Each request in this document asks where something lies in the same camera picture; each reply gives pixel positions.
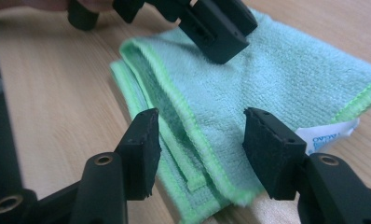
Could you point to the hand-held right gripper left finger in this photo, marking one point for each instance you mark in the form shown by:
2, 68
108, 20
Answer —
140, 155

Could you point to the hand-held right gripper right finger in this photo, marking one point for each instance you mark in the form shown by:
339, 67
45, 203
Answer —
270, 155

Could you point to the green microfiber towel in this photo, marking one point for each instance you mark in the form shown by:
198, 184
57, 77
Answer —
236, 93

